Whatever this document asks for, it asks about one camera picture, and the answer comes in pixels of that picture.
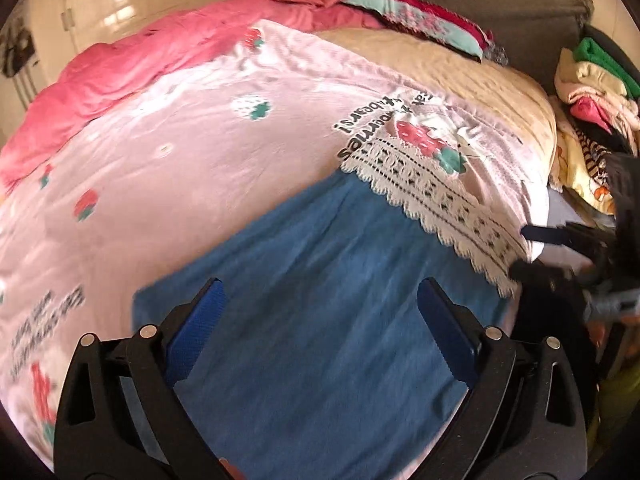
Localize beige bed sheet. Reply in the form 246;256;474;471
312;27;558;191

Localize pink strawberry printed blanket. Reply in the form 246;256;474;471
0;19;551;466

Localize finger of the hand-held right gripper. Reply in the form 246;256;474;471
509;259;578;292
521;223;598;253

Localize blue pants with lace hem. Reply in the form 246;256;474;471
132;137;532;480

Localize cream cloth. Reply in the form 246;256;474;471
555;47;631;106

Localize pink cloth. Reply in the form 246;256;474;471
570;95;617;125

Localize green cloth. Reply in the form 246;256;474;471
572;37;640;101

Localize striped folded pillow blanket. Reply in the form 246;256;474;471
342;0;508;66

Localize pink duvet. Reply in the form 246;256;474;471
0;0;386;196

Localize pile of clothes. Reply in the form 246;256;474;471
550;105;618;216

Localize person's left hand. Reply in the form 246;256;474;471
218;456;247;480

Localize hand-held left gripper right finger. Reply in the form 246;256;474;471
416;276;587;480

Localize black yellow striped cloth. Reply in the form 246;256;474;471
575;127;615;183

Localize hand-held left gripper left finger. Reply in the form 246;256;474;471
54;276;229;480

